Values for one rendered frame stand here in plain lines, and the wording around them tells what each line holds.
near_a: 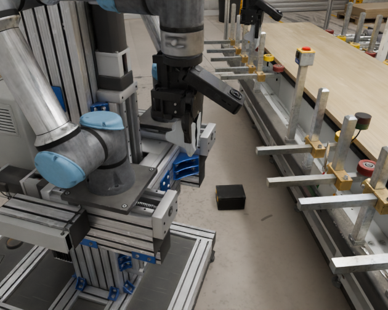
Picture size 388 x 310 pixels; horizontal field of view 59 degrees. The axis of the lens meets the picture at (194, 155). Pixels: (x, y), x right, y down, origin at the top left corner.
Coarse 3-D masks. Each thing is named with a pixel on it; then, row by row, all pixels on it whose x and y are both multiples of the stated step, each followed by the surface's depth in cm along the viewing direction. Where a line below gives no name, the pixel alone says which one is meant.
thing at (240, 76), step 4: (220, 76) 244; (224, 76) 242; (228, 76) 242; (232, 76) 243; (236, 76) 243; (240, 76) 243; (244, 76) 244; (248, 76) 244; (252, 76) 244; (256, 76) 244; (268, 76) 245; (272, 76) 246; (276, 76) 246; (280, 76) 246
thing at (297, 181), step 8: (296, 176) 140; (304, 176) 140; (312, 176) 140; (320, 176) 140; (328, 176) 140; (352, 176) 140; (360, 176) 140; (272, 184) 137; (280, 184) 138; (288, 184) 138; (296, 184) 138; (304, 184) 139; (312, 184) 139; (320, 184) 140
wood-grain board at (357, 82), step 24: (264, 24) 359; (288, 24) 359; (312, 24) 359; (288, 48) 283; (312, 48) 283; (336, 48) 283; (288, 72) 236; (312, 72) 234; (336, 72) 234; (360, 72) 234; (384, 72) 234; (312, 96) 201; (336, 96) 199; (360, 96) 199; (384, 96) 199; (336, 120) 175; (384, 120) 173; (360, 144) 155; (384, 144) 154
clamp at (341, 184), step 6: (330, 162) 147; (330, 168) 144; (336, 174) 139; (342, 174) 139; (336, 180) 139; (342, 180) 136; (348, 180) 136; (336, 186) 139; (342, 186) 137; (348, 186) 137
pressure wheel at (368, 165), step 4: (364, 160) 141; (368, 160) 141; (360, 164) 139; (364, 164) 139; (368, 164) 138; (372, 164) 139; (360, 168) 138; (364, 168) 137; (368, 168) 137; (372, 168) 137; (360, 172) 139; (364, 172) 137; (368, 172) 136; (372, 172) 136; (368, 176) 137
